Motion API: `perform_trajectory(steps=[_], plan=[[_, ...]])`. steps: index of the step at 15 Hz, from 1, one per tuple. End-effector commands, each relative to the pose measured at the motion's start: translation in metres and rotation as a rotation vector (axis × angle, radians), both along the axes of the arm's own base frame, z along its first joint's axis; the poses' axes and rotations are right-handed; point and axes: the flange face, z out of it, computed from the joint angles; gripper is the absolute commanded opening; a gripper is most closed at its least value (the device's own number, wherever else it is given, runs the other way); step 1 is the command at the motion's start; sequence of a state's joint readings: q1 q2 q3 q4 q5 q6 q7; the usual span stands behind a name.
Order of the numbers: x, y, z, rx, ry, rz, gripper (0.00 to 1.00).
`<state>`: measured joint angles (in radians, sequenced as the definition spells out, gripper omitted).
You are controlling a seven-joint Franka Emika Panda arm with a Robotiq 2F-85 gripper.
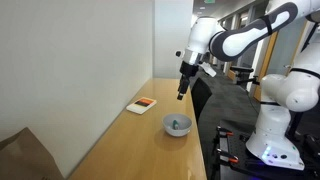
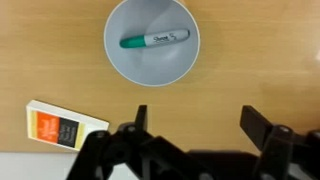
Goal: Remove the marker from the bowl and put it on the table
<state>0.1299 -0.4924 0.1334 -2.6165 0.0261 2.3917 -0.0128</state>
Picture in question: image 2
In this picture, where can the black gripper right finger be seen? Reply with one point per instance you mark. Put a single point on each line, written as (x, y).
(283, 150)

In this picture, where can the grey round bowl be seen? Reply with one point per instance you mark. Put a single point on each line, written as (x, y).
(133, 60)

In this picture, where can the green capped grey marker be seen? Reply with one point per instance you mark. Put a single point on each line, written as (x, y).
(156, 39)

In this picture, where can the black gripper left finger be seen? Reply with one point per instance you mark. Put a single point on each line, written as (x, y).
(110, 156)

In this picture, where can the white orange black book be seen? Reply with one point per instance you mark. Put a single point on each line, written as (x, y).
(56, 128)

